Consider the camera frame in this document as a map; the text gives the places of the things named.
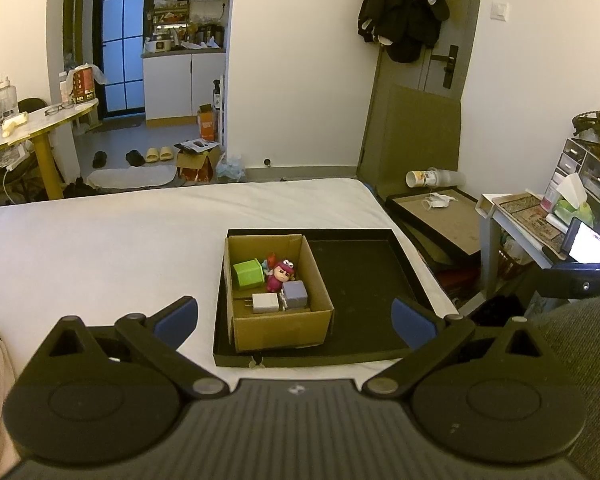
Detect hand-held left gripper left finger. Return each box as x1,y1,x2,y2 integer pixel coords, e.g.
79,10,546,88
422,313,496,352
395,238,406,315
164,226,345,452
45,296,231,402

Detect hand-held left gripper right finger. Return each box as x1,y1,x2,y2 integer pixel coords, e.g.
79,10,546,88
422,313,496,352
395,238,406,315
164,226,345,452
362,297,556,402

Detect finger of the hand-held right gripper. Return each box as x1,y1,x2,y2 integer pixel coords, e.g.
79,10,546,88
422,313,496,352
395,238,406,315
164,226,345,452
531,261,600,300

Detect black tray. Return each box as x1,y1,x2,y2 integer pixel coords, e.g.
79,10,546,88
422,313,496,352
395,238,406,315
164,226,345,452
212,228,451,368

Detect green cube box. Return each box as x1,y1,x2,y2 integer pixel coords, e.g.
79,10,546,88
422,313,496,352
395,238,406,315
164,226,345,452
231,258,265,289

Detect white charger plug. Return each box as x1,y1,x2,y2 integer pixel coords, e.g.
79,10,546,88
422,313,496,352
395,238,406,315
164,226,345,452
243,292,281,315

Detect brown cardboard box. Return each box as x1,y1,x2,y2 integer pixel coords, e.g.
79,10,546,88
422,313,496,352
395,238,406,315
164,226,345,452
223,233,336,353

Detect magenta hooded figurine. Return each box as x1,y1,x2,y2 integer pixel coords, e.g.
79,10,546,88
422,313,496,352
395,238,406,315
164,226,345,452
265,258,296,293

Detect lavender cube charger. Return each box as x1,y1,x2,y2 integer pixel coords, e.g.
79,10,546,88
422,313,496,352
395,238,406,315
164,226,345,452
278,280,311,311

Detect laptop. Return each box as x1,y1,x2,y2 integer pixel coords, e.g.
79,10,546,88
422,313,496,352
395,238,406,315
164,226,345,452
542,217,600,264

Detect green tissue box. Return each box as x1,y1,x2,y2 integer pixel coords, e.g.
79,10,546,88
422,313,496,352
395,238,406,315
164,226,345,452
552,174,595,226

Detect printed board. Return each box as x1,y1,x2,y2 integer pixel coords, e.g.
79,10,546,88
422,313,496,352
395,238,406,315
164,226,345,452
492,194,571,253

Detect grey desk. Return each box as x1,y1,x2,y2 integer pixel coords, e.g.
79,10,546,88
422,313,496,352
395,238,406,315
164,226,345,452
477,191,600,301

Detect white bed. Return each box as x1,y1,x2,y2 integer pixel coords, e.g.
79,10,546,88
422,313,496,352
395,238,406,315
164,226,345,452
0,177,456,461

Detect small drawer organizer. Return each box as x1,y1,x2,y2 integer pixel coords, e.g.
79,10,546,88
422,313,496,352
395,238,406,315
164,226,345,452
555,137,600,181

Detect crumpled white mask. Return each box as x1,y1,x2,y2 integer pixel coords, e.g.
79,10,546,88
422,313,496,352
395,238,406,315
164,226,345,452
421,192,458,210

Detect white floor mat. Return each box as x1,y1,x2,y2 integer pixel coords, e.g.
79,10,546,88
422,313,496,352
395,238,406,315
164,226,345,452
86,165,178,192

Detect floor cardboard box with papers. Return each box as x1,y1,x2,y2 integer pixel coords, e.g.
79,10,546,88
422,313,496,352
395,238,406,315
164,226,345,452
175,139,222,183

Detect dark beaded ornament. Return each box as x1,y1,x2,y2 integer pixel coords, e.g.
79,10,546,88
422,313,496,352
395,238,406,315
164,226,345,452
572,110,600,138

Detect blue plastic bag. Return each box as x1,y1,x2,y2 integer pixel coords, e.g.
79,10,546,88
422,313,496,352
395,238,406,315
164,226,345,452
215,154,246,182

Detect black shoes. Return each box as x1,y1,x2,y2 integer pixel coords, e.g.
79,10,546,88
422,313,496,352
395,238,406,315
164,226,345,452
62,177,98,198

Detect large flat cardboard sheet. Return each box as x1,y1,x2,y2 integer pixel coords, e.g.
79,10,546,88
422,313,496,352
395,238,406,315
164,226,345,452
357,84,462,196

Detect white kitchen cabinet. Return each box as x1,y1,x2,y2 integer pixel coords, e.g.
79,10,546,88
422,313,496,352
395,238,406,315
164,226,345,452
142,52,227,122

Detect round table with yellow leg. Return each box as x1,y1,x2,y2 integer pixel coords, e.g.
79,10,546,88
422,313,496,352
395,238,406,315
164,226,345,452
0,97,100,201

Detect brown printed box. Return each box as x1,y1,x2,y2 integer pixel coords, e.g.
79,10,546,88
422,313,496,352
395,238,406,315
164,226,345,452
69,66,97,105

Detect cream plastic object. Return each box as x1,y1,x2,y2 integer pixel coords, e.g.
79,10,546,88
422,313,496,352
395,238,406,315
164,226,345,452
0,111,30,137

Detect clear water bottle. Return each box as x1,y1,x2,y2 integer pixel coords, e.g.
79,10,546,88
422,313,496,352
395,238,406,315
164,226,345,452
0,77,20,121

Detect blue glass door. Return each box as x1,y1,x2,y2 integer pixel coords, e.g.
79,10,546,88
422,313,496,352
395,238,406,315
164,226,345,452
94,0,148,120

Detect grey room door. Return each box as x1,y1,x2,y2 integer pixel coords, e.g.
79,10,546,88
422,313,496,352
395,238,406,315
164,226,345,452
360,0,486,181

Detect hanging black clothes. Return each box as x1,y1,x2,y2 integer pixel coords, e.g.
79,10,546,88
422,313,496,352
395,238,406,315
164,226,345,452
357,0,451,63

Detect black picture frame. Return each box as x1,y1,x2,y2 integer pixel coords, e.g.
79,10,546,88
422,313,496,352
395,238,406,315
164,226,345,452
385,187,483,263

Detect black door handle lock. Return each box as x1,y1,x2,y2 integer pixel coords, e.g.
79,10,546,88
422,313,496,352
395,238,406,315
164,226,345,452
431,45,460,88

